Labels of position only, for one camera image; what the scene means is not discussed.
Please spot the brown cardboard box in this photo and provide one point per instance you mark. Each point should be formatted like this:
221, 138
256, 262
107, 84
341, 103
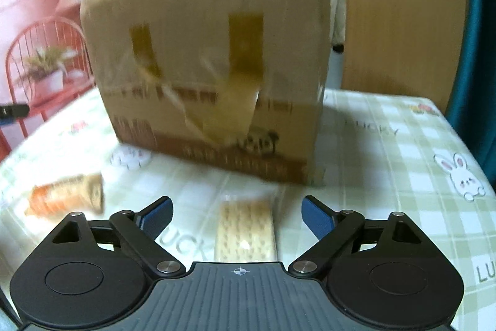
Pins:
201, 44

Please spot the clear cracker packet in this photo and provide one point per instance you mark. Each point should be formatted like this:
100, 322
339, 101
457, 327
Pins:
246, 230

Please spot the wooden chair back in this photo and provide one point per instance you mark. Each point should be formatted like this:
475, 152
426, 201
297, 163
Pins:
403, 13

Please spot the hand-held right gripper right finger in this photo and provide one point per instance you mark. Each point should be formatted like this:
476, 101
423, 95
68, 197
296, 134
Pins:
316, 216

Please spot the red white printed curtain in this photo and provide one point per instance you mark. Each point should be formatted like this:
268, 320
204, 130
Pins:
42, 5

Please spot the teal curtain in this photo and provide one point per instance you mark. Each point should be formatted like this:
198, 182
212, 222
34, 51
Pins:
480, 24

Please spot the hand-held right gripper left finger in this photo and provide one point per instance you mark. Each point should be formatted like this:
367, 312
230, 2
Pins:
159, 214

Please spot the orange tan snack packet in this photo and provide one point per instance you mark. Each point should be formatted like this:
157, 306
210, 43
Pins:
66, 195

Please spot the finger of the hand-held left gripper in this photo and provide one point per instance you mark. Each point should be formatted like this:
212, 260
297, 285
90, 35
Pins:
13, 112

